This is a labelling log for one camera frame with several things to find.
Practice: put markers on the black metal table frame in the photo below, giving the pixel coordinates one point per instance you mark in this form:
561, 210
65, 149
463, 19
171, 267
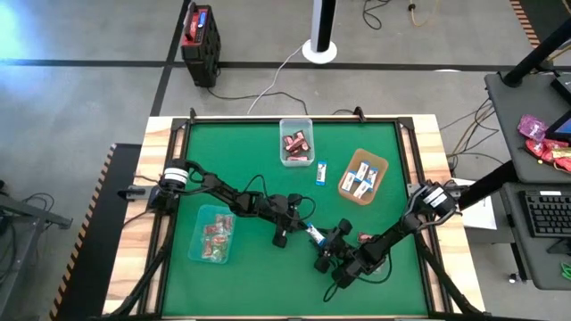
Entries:
406, 127

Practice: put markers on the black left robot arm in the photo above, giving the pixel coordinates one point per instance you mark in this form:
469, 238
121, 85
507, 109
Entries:
223, 191

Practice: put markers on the black tablet screen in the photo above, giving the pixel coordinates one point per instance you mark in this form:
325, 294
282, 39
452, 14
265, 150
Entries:
563, 127

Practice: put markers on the white pole with round base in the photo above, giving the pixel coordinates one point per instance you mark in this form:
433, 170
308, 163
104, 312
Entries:
320, 49

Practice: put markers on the clear plastic bin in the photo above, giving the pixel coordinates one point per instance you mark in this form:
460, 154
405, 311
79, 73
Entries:
287, 125

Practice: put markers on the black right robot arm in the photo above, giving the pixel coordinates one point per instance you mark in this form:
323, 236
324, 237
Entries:
392, 234

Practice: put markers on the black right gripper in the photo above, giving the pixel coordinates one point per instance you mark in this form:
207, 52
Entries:
339, 254

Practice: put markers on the black table clamp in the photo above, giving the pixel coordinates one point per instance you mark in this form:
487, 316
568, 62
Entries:
192, 115
359, 113

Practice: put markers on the white paper sheet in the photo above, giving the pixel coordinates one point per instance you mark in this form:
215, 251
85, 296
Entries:
479, 216

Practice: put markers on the orange plastic bin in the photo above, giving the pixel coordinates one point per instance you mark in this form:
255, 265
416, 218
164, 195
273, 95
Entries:
381, 162

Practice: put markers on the green table mat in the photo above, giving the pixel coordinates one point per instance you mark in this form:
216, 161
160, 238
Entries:
250, 285

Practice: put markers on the grey metal stand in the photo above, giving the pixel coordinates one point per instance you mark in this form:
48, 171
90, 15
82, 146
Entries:
27, 214

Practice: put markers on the teal plastic bin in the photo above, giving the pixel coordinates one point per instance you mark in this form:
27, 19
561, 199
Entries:
196, 241

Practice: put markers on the black slanted table leg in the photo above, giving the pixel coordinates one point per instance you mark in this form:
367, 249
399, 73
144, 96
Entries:
488, 185

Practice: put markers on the black keyboard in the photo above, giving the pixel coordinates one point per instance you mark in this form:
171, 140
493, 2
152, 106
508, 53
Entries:
546, 214

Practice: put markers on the brown chocolate bar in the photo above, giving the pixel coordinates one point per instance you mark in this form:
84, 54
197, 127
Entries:
288, 140
292, 149
363, 237
303, 146
299, 136
298, 158

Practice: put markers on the black stand pole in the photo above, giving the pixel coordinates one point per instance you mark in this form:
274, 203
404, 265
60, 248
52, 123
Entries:
535, 55

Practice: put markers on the red candy bag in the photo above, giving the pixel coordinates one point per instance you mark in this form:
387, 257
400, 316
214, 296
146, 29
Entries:
546, 151

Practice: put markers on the grey work table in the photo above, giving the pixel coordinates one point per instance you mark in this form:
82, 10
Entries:
508, 134
517, 258

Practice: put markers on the purple candy bag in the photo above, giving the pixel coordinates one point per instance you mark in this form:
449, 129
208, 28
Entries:
533, 128

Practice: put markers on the black red equipment crate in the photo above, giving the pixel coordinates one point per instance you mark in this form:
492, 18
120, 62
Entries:
203, 53

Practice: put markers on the black hazard-striped floor mat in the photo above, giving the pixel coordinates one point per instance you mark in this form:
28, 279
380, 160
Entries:
102, 249

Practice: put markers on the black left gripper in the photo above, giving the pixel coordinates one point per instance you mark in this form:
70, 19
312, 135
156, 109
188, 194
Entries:
285, 211

